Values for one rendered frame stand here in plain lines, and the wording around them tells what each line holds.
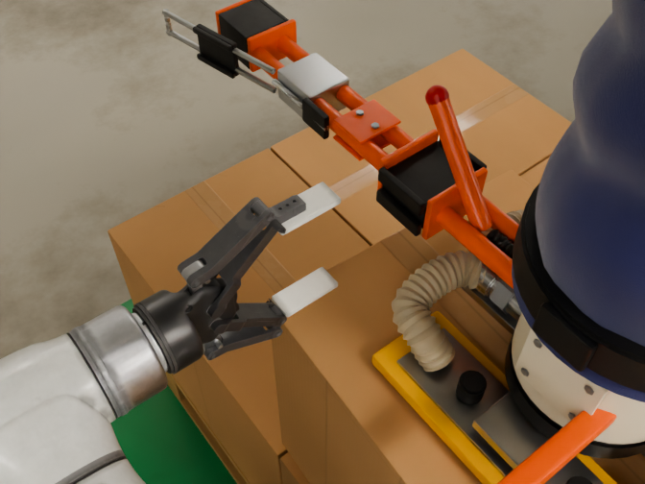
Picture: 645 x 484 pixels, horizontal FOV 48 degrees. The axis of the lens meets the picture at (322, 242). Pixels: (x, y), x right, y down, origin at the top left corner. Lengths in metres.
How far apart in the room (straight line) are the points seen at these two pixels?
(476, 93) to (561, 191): 1.27
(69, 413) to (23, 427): 0.04
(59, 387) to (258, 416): 0.64
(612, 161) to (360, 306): 0.46
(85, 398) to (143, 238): 0.86
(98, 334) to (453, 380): 0.37
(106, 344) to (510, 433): 0.39
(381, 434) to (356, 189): 0.83
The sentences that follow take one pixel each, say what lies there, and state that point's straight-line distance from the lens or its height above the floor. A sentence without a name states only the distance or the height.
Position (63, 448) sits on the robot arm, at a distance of 0.64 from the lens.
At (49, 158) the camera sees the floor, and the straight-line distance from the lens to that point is 2.54.
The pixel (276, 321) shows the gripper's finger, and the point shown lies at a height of 1.01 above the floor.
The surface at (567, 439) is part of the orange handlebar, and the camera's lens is 0.66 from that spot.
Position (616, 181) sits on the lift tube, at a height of 1.33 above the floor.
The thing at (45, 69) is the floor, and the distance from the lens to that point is 2.91.
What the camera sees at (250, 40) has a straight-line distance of 0.97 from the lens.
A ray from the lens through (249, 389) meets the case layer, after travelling 1.27.
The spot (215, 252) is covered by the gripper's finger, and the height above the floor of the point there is 1.15.
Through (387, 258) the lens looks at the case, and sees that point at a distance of 0.91.
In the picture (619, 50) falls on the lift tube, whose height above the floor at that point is 1.40.
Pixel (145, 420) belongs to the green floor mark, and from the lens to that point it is 1.89.
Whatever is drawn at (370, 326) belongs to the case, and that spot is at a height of 0.94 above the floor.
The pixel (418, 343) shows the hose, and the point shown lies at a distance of 0.77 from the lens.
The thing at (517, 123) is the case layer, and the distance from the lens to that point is 1.74.
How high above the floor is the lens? 1.66
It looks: 51 degrees down
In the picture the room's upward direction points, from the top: straight up
